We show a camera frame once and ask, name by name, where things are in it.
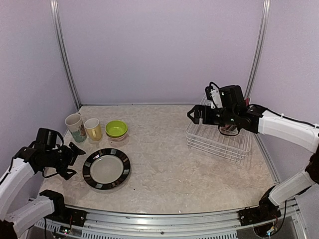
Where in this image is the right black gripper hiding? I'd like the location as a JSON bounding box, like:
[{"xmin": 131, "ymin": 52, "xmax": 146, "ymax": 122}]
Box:
[{"xmin": 188, "ymin": 104, "xmax": 237, "ymax": 125}]

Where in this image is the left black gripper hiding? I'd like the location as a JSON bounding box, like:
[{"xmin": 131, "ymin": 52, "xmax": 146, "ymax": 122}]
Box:
[{"xmin": 45, "ymin": 142, "xmax": 85, "ymax": 180}]

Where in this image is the black rimmed plate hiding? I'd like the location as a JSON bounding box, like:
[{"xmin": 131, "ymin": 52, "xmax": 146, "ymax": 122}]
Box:
[{"xmin": 82, "ymin": 148, "xmax": 131, "ymax": 190}]

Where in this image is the teal floral mug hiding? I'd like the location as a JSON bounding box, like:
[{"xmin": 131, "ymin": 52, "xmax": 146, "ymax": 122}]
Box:
[{"xmin": 65, "ymin": 113, "xmax": 87, "ymax": 143}]

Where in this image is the pale yellow mug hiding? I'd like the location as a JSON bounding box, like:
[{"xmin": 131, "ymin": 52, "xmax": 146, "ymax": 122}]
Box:
[{"xmin": 84, "ymin": 118, "xmax": 102, "ymax": 141}]

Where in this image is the green bowl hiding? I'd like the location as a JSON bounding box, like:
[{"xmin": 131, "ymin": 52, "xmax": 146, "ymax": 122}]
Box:
[{"xmin": 105, "ymin": 120, "xmax": 128, "ymax": 137}]

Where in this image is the white red patterned bowl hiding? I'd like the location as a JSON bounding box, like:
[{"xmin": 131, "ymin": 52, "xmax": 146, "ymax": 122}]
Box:
[{"xmin": 108, "ymin": 133, "xmax": 127, "ymax": 141}]

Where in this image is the light teal flower plate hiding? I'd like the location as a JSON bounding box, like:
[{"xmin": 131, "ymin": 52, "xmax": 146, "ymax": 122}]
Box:
[{"xmin": 245, "ymin": 97, "xmax": 251, "ymax": 106}]

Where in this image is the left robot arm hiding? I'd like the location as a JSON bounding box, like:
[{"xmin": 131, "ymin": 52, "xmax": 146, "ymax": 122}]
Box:
[{"xmin": 0, "ymin": 128, "xmax": 86, "ymax": 239}]

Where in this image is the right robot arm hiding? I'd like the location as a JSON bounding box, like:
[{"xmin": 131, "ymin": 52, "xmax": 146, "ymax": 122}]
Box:
[{"xmin": 187, "ymin": 82, "xmax": 319, "ymax": 221}]

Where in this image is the pink dotted plate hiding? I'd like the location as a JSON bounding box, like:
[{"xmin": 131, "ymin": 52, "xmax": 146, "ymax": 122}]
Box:
[{"xmin": 221, "ymin": 124, "xmax": 237, "ymax": 132}]

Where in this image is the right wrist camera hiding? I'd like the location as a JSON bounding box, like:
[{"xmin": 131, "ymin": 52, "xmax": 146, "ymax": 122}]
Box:
[{"xmin": 205, "ymin": 82, "xmax": 222, "ymax": 109}]

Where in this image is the white wire dish rack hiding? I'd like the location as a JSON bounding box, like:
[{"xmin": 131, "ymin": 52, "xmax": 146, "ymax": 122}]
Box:
[{"xmin": 185, "ymin": 96, "xmax": 252, "ymax": 164}]

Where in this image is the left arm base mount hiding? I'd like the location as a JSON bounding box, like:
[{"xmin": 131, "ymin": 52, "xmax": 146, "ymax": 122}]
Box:
[{"xmin": 39, "ymin": 190, "xmax": 87, "ymax": 227}]

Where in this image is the front aluminium rail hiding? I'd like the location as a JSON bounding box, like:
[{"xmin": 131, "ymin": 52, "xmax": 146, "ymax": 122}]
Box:
[{"xmin": 23, "ymin": 196, "xmax": 307, "ymax": 239}]

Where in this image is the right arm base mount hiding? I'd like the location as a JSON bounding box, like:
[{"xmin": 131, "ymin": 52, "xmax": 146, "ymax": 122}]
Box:
[{"xmin": 238, "ymin": 187, "xmax": 282, "ymax": 226}]

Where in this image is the right aluminium frame post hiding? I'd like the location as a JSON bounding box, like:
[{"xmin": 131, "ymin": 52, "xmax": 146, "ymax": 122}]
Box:
[{"xmin": 245, "ymin": 0, "xmax": 271, "ymax": 98}]

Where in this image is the aluminium frame post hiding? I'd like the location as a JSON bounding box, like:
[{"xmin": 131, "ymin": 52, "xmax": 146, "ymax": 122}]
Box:
[
  {"xmin": 245, "ymin": 0, "xmax": 271, "ymax": 98},
  {"xmin": 50, "ymin": 0, "xmax": 82, "ymax": 110}
]

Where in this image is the left aluminium frame post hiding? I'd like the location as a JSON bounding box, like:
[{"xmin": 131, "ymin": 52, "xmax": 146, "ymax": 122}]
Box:
[{"xmin": 50, "ymin": 0, "xmax": 82, "ymax": 110}]

